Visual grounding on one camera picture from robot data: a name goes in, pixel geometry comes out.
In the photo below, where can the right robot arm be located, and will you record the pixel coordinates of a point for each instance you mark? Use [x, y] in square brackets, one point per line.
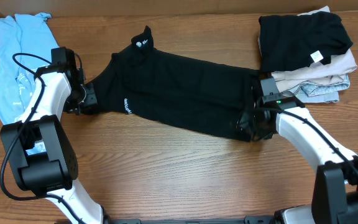
[335, 193]

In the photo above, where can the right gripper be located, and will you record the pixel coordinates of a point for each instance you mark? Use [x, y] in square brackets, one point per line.
[246, 123]

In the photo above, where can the folded black garment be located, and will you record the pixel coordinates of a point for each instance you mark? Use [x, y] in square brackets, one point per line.
[287, 43]

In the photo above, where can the light blue printed t-shirt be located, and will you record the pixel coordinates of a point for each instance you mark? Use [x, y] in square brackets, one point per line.
[27, 34]

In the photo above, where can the black t-shirt with logo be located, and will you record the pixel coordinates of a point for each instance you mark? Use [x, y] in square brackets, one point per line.
[183, 92]

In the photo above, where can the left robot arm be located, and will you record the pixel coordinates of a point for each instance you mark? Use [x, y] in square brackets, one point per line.
[40, 161]

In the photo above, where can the folded light denim garment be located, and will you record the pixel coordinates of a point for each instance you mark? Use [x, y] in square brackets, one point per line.
[320, 90]

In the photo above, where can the folded beige garment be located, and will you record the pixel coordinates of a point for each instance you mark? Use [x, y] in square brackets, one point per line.
[339, 65]

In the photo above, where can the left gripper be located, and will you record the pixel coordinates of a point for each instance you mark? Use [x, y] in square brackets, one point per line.
[89, 99]

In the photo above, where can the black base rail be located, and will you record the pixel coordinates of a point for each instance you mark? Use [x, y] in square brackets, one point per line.
[194, 221]

